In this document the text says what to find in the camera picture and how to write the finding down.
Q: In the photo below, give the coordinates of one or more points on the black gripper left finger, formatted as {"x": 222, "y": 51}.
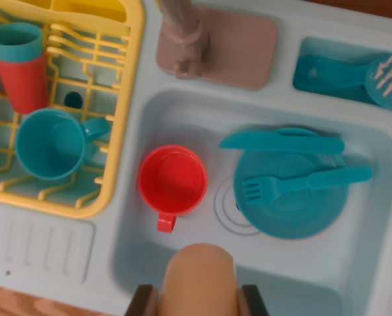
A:
{"x": 145, "y": 303}

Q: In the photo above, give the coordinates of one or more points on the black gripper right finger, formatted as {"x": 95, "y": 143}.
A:
{"x": 252, "y": 303}

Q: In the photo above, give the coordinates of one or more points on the beige detergent bottle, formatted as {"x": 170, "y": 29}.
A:
{"x": 199, "y": 283}

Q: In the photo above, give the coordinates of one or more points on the light blue toy sink unit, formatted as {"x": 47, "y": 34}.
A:
{"x": 183, "y": 105}

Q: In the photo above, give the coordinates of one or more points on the teal plate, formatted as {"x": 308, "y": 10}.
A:
{"x": 291, "y": 214}
{"x": 298, "y": 131}

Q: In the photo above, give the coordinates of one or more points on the teal plastic fork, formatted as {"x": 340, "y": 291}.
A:
{"x": 331, "y": 177}

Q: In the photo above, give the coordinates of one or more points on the teal plastic knife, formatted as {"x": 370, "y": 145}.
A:
{"x": 281, "y": 142}

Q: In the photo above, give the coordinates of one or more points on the yellow dish drying rack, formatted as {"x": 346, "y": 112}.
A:
{"x": 130, "y": 98}

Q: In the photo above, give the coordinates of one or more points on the red tumbler cup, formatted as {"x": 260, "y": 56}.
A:
{"x": 21, "y": 85}

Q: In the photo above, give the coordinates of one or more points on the teal scrub brush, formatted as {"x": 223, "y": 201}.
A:
{"x": 390, "y": 82}

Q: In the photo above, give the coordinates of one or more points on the teal tumbler cup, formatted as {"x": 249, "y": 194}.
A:
{"x": 15, "y": 49}

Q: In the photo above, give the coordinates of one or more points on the yellow cutlery compartment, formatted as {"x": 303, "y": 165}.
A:
{"x": 94, "y": 10}

